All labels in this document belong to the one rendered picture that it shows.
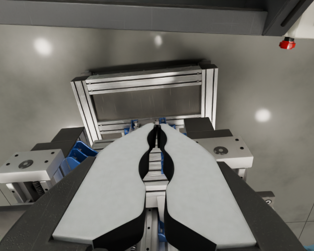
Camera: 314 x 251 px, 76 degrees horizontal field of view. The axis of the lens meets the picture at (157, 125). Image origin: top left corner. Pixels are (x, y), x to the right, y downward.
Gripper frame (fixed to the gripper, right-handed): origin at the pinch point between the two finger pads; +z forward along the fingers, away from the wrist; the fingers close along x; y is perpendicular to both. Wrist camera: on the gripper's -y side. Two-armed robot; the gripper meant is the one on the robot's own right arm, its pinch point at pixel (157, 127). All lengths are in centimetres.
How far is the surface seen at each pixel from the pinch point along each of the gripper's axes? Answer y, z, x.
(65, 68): 31, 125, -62
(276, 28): -4.4, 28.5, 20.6
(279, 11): -7.0, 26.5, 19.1
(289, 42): -1, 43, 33
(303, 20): -5.8, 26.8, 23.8
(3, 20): -3.7, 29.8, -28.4
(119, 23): -4.1, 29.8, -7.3
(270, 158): 100, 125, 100
